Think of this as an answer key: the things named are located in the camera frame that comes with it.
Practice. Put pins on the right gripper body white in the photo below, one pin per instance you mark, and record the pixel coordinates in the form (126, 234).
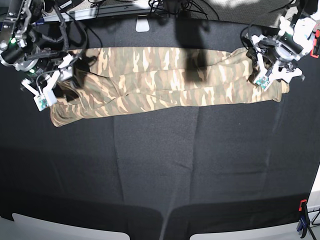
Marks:
(63, 72)

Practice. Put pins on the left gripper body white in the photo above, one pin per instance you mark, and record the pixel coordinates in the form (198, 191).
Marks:
(274, 60)

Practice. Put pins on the camouflage t-shirt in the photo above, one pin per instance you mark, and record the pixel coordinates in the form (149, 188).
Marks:
(113, 81)

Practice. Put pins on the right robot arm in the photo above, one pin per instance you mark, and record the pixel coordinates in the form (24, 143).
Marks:
(46, 61)

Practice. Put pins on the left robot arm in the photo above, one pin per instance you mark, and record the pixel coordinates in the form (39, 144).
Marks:
(296, 27)

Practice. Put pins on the red clamp far right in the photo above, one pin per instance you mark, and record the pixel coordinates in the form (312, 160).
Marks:
(316, 45)

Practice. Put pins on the orange blue clamp right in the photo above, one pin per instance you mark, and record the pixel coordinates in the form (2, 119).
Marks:
(304, 221)

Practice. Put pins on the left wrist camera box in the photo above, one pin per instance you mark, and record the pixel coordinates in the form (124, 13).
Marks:
(262, 81)

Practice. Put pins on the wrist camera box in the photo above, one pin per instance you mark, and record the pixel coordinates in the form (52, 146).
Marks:
(262, 81)
(45, 100)

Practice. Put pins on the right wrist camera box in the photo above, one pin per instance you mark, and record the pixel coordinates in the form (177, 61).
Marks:
(45, 100)

